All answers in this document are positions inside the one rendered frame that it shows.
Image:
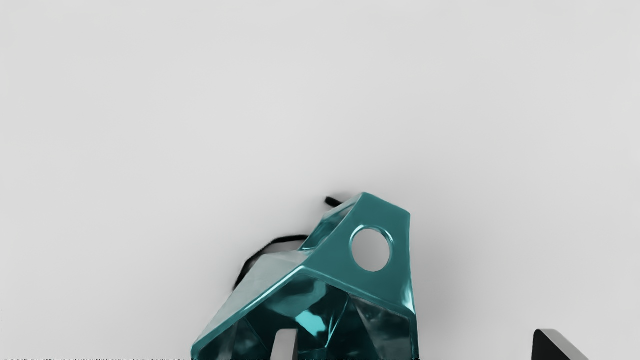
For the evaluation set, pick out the teal faceted mug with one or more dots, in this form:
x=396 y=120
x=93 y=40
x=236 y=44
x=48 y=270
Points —
x=330 y=260

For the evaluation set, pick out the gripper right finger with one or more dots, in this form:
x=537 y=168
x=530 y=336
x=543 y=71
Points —
x=549 y=349

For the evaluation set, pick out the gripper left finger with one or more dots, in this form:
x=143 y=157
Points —
x=286 y=346

